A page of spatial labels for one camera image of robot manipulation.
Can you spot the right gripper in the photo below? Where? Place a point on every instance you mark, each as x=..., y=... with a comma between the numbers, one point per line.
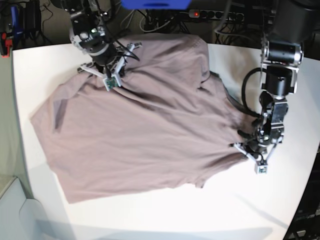
x=111, y=62

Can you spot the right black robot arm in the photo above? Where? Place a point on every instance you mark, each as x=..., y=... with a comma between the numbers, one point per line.
x=89, y=33

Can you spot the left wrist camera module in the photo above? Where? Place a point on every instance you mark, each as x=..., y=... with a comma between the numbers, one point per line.
x=261, y=169

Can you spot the white power strip red switch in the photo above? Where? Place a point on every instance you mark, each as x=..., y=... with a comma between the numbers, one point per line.
x=216, y=15

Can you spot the red black clamp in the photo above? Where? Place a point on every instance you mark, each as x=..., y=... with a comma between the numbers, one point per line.
x=6, y=43

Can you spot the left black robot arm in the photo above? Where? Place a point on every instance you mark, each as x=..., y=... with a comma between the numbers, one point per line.
x=282, y=53

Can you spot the blue box overhead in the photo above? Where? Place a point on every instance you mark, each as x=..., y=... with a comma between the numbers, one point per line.
x=156, y=4

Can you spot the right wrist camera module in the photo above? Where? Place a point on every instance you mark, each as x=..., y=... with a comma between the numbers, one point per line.
x=110, y=83

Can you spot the mauve t-shirt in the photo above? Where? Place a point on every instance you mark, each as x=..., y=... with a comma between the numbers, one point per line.
x=171, y=123

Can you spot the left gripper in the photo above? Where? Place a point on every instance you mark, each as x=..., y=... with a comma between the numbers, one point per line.
x=258, y=151

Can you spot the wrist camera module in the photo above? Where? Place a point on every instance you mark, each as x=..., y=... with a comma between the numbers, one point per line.
x=110, y=83
x=261, y=169

